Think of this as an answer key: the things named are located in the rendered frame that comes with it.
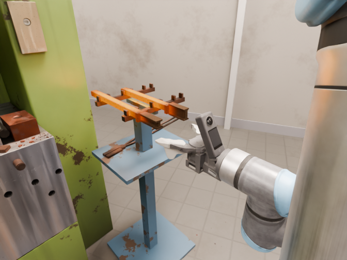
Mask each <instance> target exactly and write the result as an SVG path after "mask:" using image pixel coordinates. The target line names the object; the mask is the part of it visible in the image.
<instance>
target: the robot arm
mask: <svg viewBox="0 0 347 260"><path fill-rule="evenodd" d="M295 16H296V19H297V20H298V21H299V22H302V23H306V24H307V26H309V27H317V26H319V25H321V33H320V38H319V43H318V48H317V54H316V60H317V62H318V65H319V67H318V71H317V76H316V82H315V85H314V90H313V95H312V100H311V105H310V110H309V115H308V120H307V125H306V130H305V135H304V140H303V145H302V150H301V155H300V158H299V163H298V169H297V173H296V175H295V174H293V173H291V172H290V171H289V170H287V169H283V168H280V167H278V166H276V165H274V164H271V163H269V162H267V161H265V160H262V159H260V158H257V157H255V156H253V155H251V154H248V153H246V152H244V151H242V150H239V149H237V148H235V149H232V150H231V149H225V148H224V145H223V142H222V139H221V137H220V134H219V131H218V128H217V125H216V123H215V120H214V117H213V114H212V112H211V111H209V112H205V113H203V114H201V115H199V116H197V117H196V118H195V120H196V123H197V125H195V124H190V127H191V129H193V130H194V132H195V133H196V137H195V138H193V139H189V141H188V143H189V144H188V143H185V142H184V141H183V140H172V139H165V138H159V139H157V140H155V142H156V143H157V144H159V145H161V146H163V147H164V149H165V152H166V155H167V158H169V159H174V158H175V156H176V155H177V154H185V153H187V159H188V160H187V159H186V160H185V166H187V167H188V168H190V169H192V170H193V171H195V172H197V173H198V174H200V173H201V172H205V173H207V174H208V175H210V176H212V177H214V178H215V179H217V180H219V181H220V182H221V181H223V182H225V183H227V184H229V185H230V186H232V187H234V188H235V189H237V190H239V191H241V192H242V193H244V194H246V195H247V198H246V203H245V208H244V213H243V217H242V219H241V234H242V237H243V239H244V240H245V242H246V243H247V244H248V245H249V246H250V247H252V248H253V249H255V250H257V251H259V252H264V253H268V252H271V251H273V250H275V249H276V248H277V247H280V248H281V252H280V257H279V260H347V0H297V1H296V3H295ZM189 165H191V166H193V167H195V169H193V168H191V167H190V166H189Z"/></svg>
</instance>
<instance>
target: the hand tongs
mask: <svg viewBox="0 0 347 260"><path fill-rule="evenodd" d="M174 118H175V117H172V118H170V119H168V120H166V121H165V122H163V123H161V125H163V124H165V123H167V122H169V121H170V120H172V119H174ZM177 120H178V119H177V118H176V119H174V120H173V121H171V122H169V123H167V124H165V125H163V127H162V128H164V127H166V126H168V125H170V124H172V123H173V122H175V121H177ZM162 128H159V129H156V130H154V131H152V133H155V132H157V131H159V130H161V129H162ZM133 140H135V138H132V139H131V140H129V141H128V142H126V143H125V144H121V145H120V146H119V147H118V146H116V147H114V148H112V149H110V150H108V151H106V152H105V153H103V156H105V157H106V158H111V157H113V156H114V155H116V154H118V153H120V152H122V151H123V150H124V149H125V148H126V147H127V146H130V145H132V144H134V143H135V141H133Z"/></svg>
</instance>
